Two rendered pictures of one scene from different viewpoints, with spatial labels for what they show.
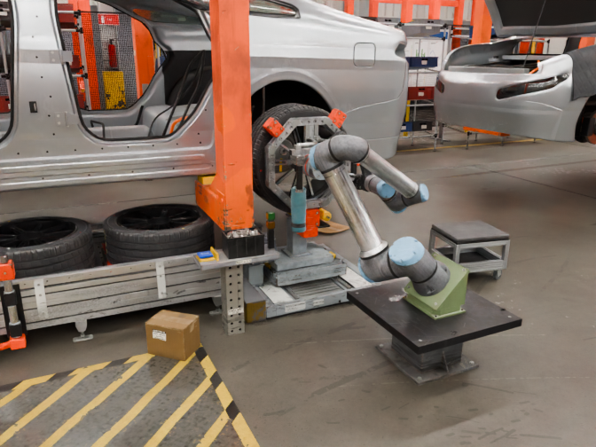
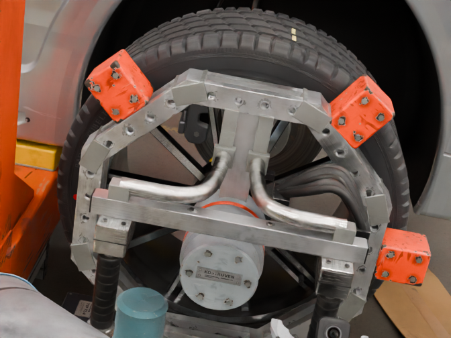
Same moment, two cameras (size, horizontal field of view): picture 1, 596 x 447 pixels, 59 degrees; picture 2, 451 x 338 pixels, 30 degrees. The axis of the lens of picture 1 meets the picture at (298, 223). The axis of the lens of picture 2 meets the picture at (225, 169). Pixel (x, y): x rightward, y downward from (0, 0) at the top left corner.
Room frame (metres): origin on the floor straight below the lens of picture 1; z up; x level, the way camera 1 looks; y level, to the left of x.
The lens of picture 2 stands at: (1.90, -0.60, 1.59)
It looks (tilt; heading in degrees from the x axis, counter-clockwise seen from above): 25 degrees down; 25
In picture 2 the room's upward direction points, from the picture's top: 11 degrees clockwise
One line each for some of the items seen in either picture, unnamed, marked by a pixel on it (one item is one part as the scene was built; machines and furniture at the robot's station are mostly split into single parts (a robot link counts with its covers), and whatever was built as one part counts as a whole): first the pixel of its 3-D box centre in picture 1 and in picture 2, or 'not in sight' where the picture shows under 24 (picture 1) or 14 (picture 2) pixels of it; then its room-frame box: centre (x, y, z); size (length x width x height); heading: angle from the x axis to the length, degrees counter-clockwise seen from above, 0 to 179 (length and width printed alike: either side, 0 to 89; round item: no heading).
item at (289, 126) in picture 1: (309, 163); (227, 225); (3.10, -0.06, 0.85); 0.54 x 0.07 x 0.54; 115
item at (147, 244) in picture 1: (160, 235); not in sight; (3.12, 0.86, 0.39); 0.66 x 0.66 x 0.24
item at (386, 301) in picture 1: (427, 331); not in sight; (2.36, -0.65, 0.15); 0.60 x 0.60 x 0.30; 25
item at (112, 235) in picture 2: (297, 159); (116, 227); (2.85, 0.01, 0.93); 0.09 x 0.05 x 0.05; 25
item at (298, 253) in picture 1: (296, 239); not in sight; (3.26, 0.01, 0.32); 0.40 x 0.30 x 0.28; 115
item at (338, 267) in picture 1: (300, 264); not in sight; (3.27, -0.02, 0.13); 0.50 x 0.36 x 0.10; 115
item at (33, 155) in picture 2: (209, 177); (34, 145); (3.33, 0.57, 0.71); 0.14 x 0.14 x 0.05; 25
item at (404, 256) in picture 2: not in sight; (399, 256); (3.24, -0.35, 0.85); 0.09 x 0.08 x 0.07; 115
